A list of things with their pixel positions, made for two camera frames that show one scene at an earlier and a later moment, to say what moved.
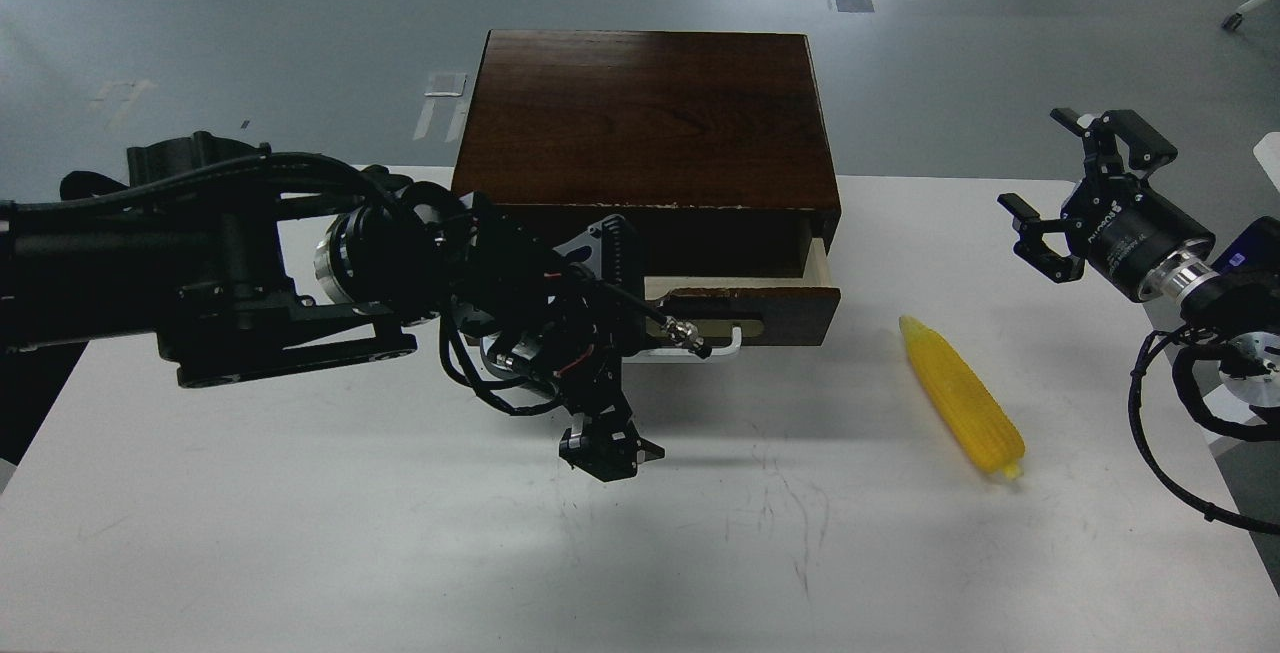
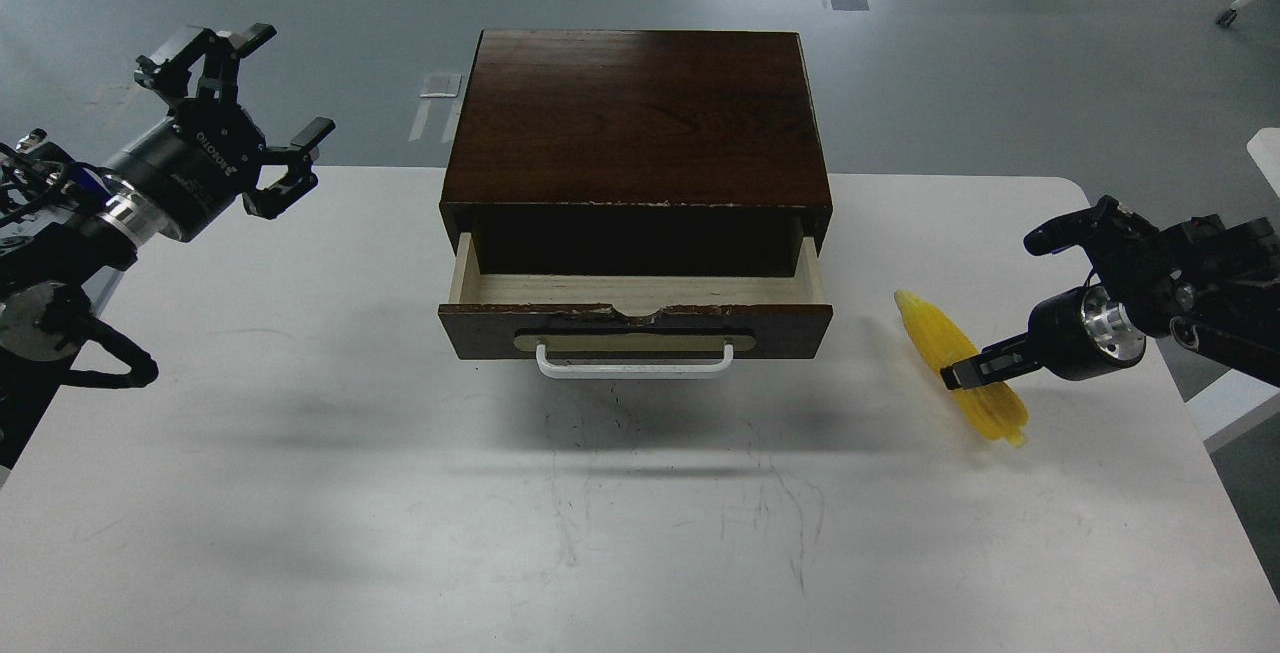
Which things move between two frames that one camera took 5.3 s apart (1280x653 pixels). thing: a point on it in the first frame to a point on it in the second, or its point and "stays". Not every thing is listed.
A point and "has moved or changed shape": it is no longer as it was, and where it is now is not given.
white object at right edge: (1267, 152) stays
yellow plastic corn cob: (968, 402) to (997, 408)
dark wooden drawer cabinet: (713, 146) stays
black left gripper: (566, 318) to (180, 178)
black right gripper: (1112, 220) to (1073, 335)
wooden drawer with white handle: (709, 319) has moved or changed shape
